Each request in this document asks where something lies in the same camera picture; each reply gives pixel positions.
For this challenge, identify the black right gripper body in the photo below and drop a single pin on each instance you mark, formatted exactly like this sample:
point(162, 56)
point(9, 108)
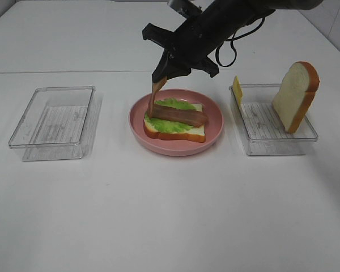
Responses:
point(204, 31)

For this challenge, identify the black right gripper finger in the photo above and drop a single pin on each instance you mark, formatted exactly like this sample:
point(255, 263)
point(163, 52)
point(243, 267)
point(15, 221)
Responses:
point(174, 70)
point(161, 70)

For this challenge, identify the bacon strip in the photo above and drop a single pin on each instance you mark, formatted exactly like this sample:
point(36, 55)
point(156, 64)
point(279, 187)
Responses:
point(155, 88)
point(191, 117)

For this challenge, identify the green lettuce leaf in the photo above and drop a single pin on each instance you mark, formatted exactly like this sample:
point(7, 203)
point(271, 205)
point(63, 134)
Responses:
point(165, 126)

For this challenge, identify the yellow cheese slice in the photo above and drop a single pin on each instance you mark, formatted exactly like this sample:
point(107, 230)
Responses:
point(237, 91)

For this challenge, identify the bread slice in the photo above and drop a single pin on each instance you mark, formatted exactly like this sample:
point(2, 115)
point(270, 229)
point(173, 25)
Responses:
point(197, 134)
point(295, 95)

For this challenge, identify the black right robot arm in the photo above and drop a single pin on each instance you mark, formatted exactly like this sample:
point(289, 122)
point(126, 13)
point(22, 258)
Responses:
point(184, 8)

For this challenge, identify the pink round plate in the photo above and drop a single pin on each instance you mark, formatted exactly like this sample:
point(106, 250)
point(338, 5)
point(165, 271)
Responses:
point(179, 147)

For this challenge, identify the clear right plastic tray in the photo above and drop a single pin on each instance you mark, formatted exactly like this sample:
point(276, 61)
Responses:
point(261, 131)

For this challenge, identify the clear plastic tray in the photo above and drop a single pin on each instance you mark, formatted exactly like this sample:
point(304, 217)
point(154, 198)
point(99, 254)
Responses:
point(59, 123)
point(261, 131)

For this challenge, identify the clear left plastic tray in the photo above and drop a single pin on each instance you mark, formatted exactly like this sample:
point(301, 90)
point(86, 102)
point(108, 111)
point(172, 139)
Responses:
point(59, 123)

